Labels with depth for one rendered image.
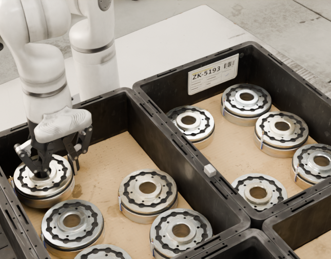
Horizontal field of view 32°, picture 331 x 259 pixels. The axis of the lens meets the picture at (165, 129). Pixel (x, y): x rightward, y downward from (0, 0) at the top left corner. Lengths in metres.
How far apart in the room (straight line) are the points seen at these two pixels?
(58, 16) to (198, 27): 0.94
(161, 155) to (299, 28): 2.12
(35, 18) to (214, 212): 0.41
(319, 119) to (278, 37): 1.88
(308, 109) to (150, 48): 0.61
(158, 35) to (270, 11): 1.59
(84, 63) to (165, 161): 0.30
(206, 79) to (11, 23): 0.52
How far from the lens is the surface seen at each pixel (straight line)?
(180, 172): 1.02
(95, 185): 1.08
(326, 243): 1.02
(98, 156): 1.13
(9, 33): 0.83
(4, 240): 1.03
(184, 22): 1.75
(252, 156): 1.13
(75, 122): 0.90
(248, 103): 1.19
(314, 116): 1.16
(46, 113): 0.92
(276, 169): 1.11
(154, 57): 1.60
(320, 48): 2.98
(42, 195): 1.01
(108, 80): 1.26
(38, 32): 0.84
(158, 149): 1.07
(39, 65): 0.87
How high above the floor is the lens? 1.62
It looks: 42 degrees down
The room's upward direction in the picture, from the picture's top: 1 degrees counter-clockwise
